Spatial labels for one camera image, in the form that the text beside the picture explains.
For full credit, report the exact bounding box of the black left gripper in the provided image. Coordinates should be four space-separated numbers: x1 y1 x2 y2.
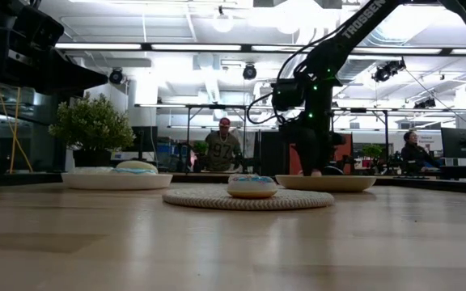
0 38 109 97

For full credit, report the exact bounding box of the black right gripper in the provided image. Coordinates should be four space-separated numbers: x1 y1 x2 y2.
278 118 346 174

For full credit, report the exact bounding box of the small blue donut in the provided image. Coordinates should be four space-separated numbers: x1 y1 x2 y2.
226 174 279 200

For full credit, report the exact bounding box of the large white sprinkled donut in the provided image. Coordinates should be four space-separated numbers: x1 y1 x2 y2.
73 166 115 175

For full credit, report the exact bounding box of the large chocolate sprinkled donut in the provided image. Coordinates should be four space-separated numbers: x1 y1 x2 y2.
115 159 159 171

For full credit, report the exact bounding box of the beige round plate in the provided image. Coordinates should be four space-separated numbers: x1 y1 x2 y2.
274 174 378 193

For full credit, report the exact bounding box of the orange curtain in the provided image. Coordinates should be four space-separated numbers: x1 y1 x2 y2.
288 132 354 175

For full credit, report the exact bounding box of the black partition panel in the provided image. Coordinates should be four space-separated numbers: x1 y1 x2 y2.
252 129 294 175

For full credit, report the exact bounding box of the green potted plant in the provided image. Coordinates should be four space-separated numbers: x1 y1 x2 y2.
48 91 137 169

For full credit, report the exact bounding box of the small green background plant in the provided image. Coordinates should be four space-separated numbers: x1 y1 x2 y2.
361 143 384 162

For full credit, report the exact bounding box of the person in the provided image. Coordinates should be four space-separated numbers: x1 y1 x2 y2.
203 116 245 173
400 129 440 175

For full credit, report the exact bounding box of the black computer monitor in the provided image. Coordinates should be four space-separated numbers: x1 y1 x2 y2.
439 127 466 160
130 125 159 153

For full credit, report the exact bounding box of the white round plate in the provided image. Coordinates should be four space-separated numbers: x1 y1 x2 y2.
61 172 174 192

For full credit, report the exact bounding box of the black ceiling spotlight cluster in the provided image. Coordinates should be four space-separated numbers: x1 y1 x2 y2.
371 59 407 83

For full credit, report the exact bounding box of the long ceiling light strip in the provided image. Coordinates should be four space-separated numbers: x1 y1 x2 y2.
54 41 466 57

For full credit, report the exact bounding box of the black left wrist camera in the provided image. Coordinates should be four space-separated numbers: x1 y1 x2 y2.
12 3 66 49

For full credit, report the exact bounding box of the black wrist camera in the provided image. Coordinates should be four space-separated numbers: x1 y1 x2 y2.
272 78 306 112
12 3 66 49

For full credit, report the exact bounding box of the yellow hanging cable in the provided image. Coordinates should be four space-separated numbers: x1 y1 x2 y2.
0 82 35 174

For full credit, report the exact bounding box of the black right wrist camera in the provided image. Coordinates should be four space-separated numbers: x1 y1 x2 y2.
272 78 306 112

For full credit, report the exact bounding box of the black metal rack frame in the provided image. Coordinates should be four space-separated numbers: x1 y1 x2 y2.
184 103 392 175

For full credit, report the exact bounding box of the black aluminium table frame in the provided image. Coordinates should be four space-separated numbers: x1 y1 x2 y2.
0 171 466 196

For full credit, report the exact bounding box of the round woven rope mat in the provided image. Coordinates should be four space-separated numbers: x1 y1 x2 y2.
162 186 336 212

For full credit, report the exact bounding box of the silver ventilation duct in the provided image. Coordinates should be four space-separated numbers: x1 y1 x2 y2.
333 0 420 84

